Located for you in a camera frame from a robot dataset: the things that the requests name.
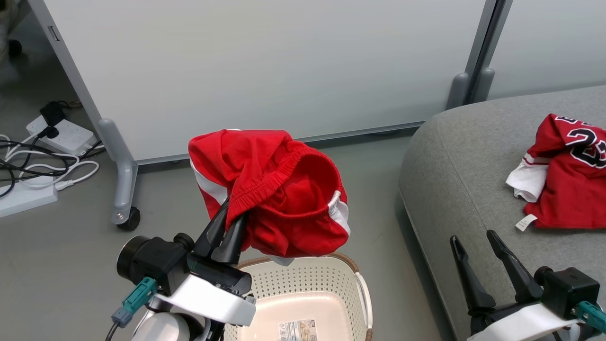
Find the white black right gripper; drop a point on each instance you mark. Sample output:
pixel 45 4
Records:
pixel 516 324

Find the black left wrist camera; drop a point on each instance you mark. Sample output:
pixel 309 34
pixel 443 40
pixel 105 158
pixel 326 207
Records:
pixel 154 260

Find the grey fabric sofa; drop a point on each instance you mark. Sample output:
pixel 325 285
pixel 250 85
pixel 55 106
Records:
pixel 473 166

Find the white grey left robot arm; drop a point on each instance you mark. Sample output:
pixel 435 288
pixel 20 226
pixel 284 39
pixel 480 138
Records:
pixel 165 329

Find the black power adapter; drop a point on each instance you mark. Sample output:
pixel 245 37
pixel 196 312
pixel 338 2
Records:
pixel 52 113

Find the teal left camera connector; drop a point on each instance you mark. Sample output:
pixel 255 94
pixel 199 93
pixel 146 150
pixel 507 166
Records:
pixel 137 298

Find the red basketball jersey white sleeves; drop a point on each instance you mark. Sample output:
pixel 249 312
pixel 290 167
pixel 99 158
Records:
pixel 568 189

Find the narrow white partition panel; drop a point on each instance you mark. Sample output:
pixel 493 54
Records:
pixel 544 42

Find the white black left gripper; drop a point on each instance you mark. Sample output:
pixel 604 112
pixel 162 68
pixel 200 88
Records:
pixel 213 293

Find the white long power strip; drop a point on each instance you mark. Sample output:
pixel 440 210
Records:
pixel 23 199

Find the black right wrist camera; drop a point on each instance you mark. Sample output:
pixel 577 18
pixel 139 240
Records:
pixel 568 291

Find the grey partition leg with caster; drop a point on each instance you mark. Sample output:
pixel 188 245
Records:
pixel 124 175

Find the grey partition upright foot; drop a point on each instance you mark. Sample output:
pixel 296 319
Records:
pixel 458 92
pixel 484 85

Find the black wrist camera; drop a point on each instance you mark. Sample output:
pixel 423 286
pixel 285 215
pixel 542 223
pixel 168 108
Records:
pixel 568 291
pixel 154 260

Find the black angled plug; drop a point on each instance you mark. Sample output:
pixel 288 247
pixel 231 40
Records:
pixel 49 131

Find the small black round object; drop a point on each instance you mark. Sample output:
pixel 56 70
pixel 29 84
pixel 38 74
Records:
pixel 15 47

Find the teal right camera connector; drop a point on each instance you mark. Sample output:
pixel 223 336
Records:
pixel 592 316

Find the teal camera connector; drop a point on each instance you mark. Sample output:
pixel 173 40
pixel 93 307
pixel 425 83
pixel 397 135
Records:
pixel 592 316
pixel 137 298

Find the red shorts white side stripes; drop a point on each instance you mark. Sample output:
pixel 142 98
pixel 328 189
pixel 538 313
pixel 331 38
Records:
pixel 284 194

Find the cream plastic laundry basket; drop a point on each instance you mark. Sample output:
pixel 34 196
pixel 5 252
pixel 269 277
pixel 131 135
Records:
pixel 307 279

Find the black caster wheel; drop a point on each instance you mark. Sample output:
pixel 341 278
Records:
pixel 130 220

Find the large white partition panel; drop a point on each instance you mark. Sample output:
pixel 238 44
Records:
pixel 260 57

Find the white square power strip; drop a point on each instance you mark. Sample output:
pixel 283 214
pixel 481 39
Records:
pixel 71 137

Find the printed label sticker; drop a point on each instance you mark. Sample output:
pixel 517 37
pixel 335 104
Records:
pixel 297 330

